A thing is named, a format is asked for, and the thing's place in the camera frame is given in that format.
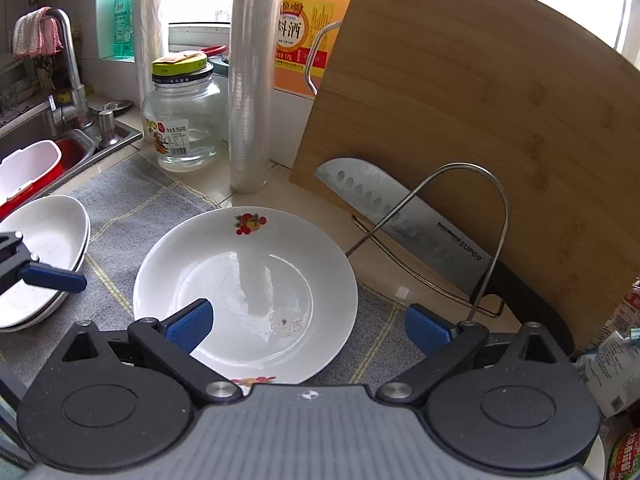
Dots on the white printed food packet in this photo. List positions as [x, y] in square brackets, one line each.
[615, 360]

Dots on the red dish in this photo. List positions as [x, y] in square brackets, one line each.
[215, 50]

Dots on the pink cloth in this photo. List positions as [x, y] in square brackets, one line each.
[35, 32]

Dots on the glass jar with yellow lid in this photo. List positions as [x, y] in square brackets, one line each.
[180, 125]

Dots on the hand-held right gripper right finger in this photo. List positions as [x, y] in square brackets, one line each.
[427, 330]

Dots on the white plastic tub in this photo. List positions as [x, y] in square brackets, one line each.
[30, 170]

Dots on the metal sink soap dispenser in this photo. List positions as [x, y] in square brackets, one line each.
[106, 125]

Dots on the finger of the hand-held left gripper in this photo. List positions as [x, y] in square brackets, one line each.
[55, 280]

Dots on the steel sink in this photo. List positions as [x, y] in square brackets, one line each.
[120, 132]

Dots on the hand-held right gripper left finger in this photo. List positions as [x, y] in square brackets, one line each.
[190, 322]

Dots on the grey checked towel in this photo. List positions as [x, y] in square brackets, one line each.
[140, 195]

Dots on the tall cling film roll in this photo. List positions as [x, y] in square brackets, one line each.
[252, 85]

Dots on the green detergent bottle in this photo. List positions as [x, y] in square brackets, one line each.
[122, 25]

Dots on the bamboo cutting board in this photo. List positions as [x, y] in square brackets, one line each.
[475, 85]

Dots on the red basin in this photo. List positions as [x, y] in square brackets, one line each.
[75, 152]

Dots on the white plastic bag roll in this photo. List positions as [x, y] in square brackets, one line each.
[149, 25]

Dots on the orange cooking wine bottle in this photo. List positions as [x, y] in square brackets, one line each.
[295, 35]

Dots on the metal faucet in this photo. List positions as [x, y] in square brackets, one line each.
[75, 80]

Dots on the teal dish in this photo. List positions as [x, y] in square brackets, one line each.
[220, 61]

